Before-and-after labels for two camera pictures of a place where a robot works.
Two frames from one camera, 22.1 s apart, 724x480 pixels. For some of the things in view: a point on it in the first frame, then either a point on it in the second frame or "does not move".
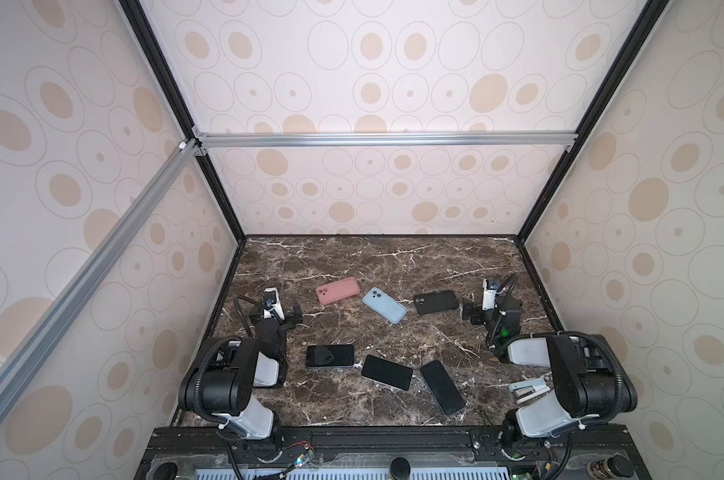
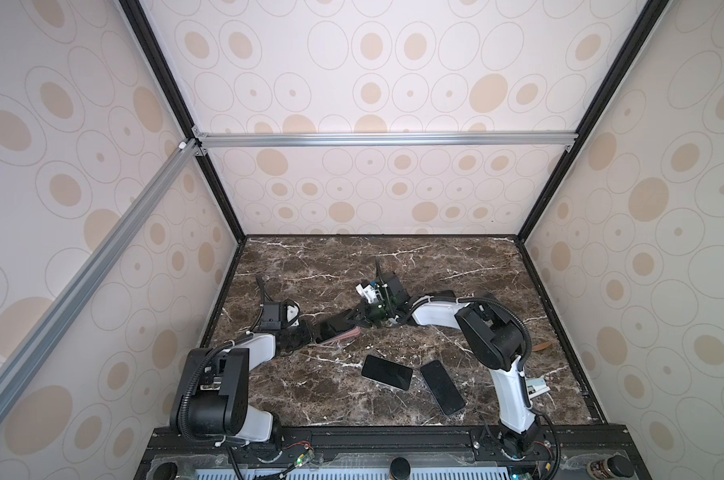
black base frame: (572, 453) does not move
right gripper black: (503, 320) → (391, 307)
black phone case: (435, 301) does not move
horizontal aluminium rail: (379, 141) does not move
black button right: (618, 467) does not move
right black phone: (442, 387) does not move
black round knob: (400, 469) does not move
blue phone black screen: (330, 355) → (334, 324)
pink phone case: (337, 290) → (341, 337)
